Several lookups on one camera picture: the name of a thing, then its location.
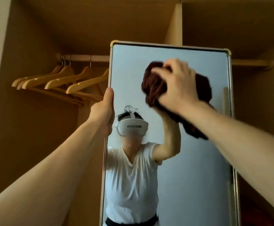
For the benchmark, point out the person's left hand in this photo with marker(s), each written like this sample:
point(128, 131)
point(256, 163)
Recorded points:
point(101, 115)

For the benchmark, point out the person's right hand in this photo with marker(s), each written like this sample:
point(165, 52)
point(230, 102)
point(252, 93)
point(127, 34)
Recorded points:
point(180, 91)

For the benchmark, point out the person's right fingers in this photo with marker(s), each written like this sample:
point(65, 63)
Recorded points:
point(172, 68)

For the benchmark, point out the person's left thumb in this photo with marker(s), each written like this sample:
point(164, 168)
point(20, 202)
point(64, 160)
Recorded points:
point(109, 100)

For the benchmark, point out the dark red cloth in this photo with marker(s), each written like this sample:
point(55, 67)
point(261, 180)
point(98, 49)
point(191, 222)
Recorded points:
point(152, 85)

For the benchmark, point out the gold framed mirror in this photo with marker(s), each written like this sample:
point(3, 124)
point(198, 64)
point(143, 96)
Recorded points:
point(198, 174)

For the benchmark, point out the person's right forearm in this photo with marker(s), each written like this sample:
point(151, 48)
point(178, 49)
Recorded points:
point(245, 152)

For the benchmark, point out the person's left forearm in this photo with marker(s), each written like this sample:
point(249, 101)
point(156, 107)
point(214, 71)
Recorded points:
point(45, 181)

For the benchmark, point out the wooden clothes hanger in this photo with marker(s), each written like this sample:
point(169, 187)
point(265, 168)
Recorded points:
point(87, 84)
point(66, 80)
point(47, 78)
point(21, 80)

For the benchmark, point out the wooden clothes rod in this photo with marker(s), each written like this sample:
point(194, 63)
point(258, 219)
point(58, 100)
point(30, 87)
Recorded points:
point(80, 58)
point(250, 62)

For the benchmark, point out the brown wooden wardrobe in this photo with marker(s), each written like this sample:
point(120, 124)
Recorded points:
point(33, 138)

